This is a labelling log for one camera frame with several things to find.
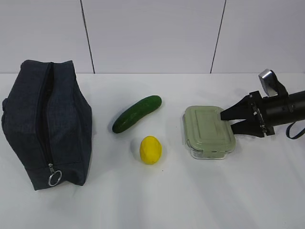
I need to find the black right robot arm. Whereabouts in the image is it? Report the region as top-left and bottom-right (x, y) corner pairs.
(221, 91), (305, 138)

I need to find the green lidded glass container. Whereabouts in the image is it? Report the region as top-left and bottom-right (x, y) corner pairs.
(183, 106), (236, 160)

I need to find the yellow lemon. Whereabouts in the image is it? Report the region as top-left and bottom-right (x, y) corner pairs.
(140, 136), (162, 165)

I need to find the green cucumber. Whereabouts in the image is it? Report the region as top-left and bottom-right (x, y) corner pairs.
(112, 95), (162, 134)

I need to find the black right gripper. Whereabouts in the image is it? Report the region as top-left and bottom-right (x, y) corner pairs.
(220, 91), (275, 138)

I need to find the silver zipper pull ring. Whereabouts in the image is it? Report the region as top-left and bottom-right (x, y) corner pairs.
(48, 163), (63, 187)

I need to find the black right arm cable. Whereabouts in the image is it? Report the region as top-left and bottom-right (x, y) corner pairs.
(285, 120), (305, 140)

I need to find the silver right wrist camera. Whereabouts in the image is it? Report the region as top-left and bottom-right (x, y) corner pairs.
(258, 69), (278, 97)

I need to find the dark blue fabric bag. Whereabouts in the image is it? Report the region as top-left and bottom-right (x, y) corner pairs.
(1, 60), (92, 190)

